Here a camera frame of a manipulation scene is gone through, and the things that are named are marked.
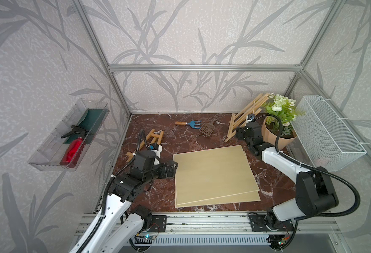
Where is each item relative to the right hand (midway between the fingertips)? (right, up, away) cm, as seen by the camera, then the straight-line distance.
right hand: (244, 126), depth 90 cm
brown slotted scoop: (-19, -1, +22) cm, 29 cm away
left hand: (-39, -18, -18) cm, 47 cm away
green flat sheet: (-76, +1, -19) cm, 78 cm away
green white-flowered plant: (+19, +10, -8) cm, 23 cm away
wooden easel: (0, +4, +8) cm, 9 cm away
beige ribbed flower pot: (+14, -2, -2) cm, 15 cm away
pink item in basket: (+30, -17, -18) cm, 39 cm away
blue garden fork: (-31, +2, +26) cm, 40 cm away
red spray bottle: (-74, -10, -32) cm, 81 cm away
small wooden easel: (-57, -8, +15) cm, 60 cm away
